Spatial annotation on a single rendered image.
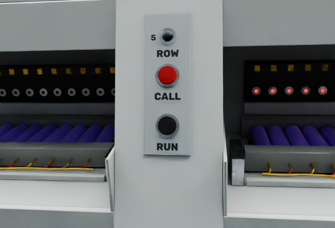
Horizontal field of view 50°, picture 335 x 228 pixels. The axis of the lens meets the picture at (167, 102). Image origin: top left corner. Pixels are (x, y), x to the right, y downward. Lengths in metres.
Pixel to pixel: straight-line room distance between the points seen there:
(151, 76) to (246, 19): 0.10
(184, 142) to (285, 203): 0.10
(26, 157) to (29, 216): 0.09
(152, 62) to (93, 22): 0.07
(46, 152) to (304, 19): 0.29
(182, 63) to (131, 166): 0.10
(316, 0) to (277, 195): 0.17
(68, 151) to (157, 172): 0.13
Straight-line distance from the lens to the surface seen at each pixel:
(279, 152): 0.38
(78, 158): 0.41
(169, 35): 0.31
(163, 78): 0.31
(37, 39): 0.37
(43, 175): 0.40
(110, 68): 0.48
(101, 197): 0.35
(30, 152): 0.42
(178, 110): 0.31
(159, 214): 0.32
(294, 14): 0.33
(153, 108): 0.31
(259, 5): 0.33
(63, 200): 0.36
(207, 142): 0.31
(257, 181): 0.36
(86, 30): 0.35
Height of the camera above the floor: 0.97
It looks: 3 degrees up
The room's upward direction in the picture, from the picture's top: straight up
